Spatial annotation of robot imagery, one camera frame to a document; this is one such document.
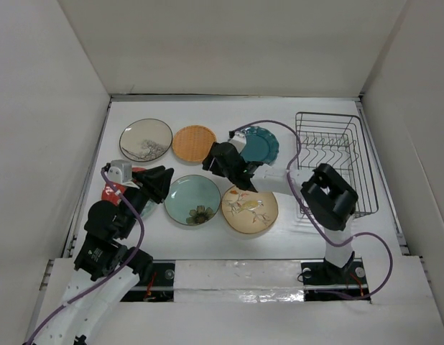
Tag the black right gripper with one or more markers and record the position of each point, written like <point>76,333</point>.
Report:
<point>215,167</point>

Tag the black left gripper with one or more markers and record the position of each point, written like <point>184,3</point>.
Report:
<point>158,177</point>

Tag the orange woven wicker plate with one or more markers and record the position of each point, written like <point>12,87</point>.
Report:
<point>193,143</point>

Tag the light blue flower plate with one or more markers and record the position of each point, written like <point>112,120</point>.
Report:
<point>193,200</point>

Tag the dark teal scalloped plate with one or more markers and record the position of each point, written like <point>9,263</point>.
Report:
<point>262,147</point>

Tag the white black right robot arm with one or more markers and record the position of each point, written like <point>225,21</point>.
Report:
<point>324,196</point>

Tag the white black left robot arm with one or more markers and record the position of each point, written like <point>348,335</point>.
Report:
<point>104,269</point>

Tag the cream plate with tree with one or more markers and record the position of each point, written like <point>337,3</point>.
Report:
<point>145,140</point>

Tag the red patterned plate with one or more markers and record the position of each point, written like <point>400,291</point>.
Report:
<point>109,195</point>

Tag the beige plate with bird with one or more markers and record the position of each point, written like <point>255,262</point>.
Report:
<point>248,212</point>

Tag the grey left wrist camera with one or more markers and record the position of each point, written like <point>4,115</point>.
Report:
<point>120,173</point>

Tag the metal base rail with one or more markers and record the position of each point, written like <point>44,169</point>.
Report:
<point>248,281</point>

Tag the dark wire dish rack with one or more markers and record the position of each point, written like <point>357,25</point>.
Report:
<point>338,140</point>

